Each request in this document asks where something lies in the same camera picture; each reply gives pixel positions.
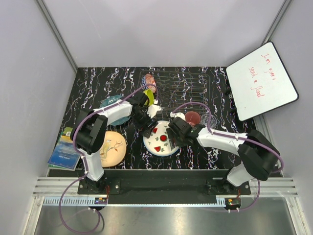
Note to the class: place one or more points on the white whiteboard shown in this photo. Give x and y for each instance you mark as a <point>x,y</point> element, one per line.
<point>259,83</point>

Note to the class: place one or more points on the white watermelon plate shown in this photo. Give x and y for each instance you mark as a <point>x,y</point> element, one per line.
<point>158,142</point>

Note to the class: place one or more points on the pink mug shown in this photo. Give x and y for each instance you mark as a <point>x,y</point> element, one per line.
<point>192,118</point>

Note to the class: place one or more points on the clear glass cup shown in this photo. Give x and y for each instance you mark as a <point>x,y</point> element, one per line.
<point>207,117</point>

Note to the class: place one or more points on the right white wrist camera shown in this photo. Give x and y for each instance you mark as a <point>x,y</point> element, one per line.
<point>177,115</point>

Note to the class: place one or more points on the yellow-green bowl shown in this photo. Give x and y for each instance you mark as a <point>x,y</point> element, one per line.
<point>150,97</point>

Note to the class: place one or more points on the landscape cover book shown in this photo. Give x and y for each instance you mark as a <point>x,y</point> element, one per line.
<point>64,157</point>

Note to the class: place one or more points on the aluminium slotted rail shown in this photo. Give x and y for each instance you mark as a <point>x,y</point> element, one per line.
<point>64,191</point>

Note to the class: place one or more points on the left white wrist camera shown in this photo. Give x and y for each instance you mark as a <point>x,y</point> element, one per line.
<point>154,109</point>

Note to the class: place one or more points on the peach bird plate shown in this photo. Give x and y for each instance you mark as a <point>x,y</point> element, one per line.
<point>113,149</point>

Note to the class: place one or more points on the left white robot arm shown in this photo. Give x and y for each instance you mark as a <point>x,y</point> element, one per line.
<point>88,134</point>

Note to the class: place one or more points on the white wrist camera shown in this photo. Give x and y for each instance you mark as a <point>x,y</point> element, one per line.
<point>154,109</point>
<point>177,115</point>

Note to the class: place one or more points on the wire dish rack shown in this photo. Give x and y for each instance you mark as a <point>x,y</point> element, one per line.
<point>176,88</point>

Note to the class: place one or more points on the teal scalloped plate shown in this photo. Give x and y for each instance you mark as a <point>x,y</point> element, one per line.
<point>110,100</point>

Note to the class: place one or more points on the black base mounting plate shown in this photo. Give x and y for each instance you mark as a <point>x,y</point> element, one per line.
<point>161,183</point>

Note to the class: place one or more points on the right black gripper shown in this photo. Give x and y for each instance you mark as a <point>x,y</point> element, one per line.
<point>170,133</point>

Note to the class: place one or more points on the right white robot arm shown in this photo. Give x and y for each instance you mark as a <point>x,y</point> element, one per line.
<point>258,156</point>

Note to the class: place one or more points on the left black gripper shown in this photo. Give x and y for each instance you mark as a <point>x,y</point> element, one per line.
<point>144,125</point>

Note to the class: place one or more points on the red patterned bowl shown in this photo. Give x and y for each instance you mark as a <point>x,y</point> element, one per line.
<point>149,79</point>

